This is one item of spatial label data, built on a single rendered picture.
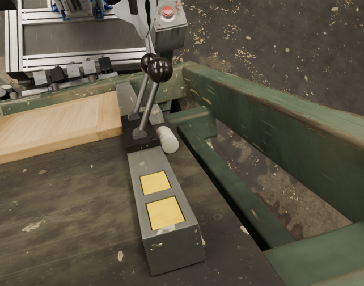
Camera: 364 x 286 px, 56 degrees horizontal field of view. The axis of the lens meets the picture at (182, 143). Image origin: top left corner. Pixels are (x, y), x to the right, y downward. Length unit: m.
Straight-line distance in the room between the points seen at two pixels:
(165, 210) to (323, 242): 0.17
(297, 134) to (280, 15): 2.07
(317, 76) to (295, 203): 0.84
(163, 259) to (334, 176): 0.25
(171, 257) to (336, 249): 0.17
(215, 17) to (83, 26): 0.85
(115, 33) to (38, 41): 0.43
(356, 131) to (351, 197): 0.08
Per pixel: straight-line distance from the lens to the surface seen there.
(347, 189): 0.45
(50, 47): 2.12
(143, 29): 0.63
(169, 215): 0.32
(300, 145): 0.52
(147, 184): 0.39
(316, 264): 0.37
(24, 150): 0.77
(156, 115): 0.76
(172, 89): 1.24
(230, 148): 2.12
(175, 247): 0.31
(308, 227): 2.22
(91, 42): 2.08
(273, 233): 0.44
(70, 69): 1.41
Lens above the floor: 2.02
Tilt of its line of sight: 77 degrees down
